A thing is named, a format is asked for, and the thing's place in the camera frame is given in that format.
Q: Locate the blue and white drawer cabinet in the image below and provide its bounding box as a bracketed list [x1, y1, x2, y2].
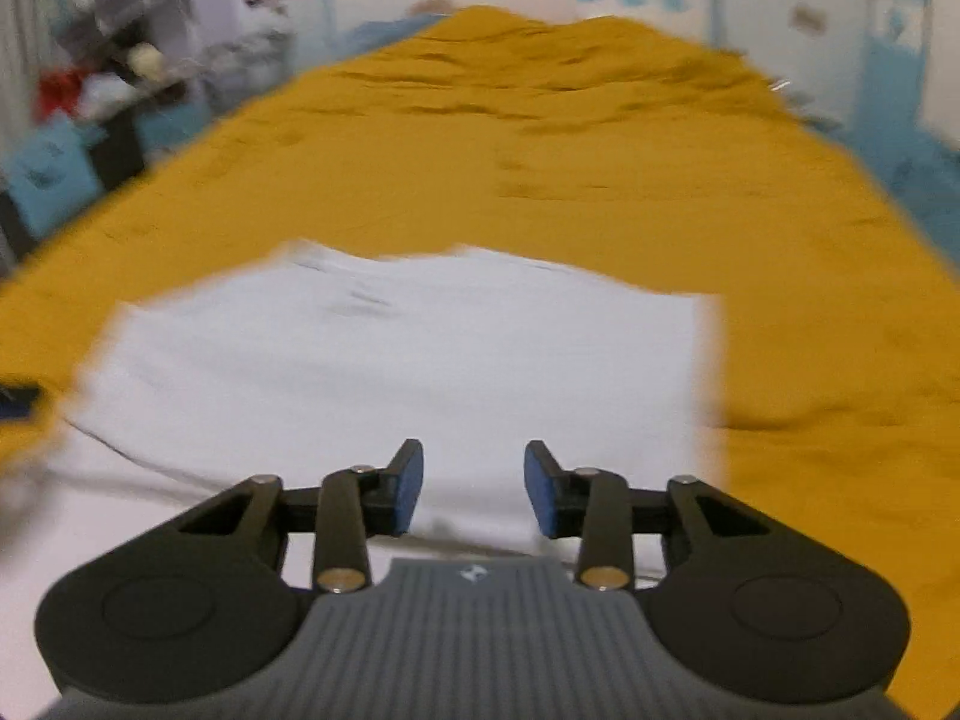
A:
[0, 120, 106, 241]

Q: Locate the red cloth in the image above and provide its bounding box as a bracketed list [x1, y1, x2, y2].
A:
[34, 67, 88, 122]

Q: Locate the blue and white wardrobe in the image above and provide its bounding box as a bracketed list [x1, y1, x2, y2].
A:
[862, 0, 960, 188]

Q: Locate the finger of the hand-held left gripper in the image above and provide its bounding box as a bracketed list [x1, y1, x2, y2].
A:
[0, 384, 43, 422]

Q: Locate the mustard yellow blanket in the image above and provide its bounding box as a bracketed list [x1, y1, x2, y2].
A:
[0, 6, 960, 720]

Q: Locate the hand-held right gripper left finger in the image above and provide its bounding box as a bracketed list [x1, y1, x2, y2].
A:
[177, 439, 426, 592]

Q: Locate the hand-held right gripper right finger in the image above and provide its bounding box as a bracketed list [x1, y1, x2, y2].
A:
[523, 439, 775, 590]

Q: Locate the round cream ball lamp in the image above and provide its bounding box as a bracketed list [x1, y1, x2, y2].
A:
[126, 43, 164, 80]

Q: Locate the white blue-trimmed headboard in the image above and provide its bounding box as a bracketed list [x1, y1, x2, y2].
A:
[324, 0, 719, 61]

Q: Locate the white cotton garment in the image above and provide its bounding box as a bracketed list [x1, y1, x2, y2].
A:
[0, 240, 727, 593]

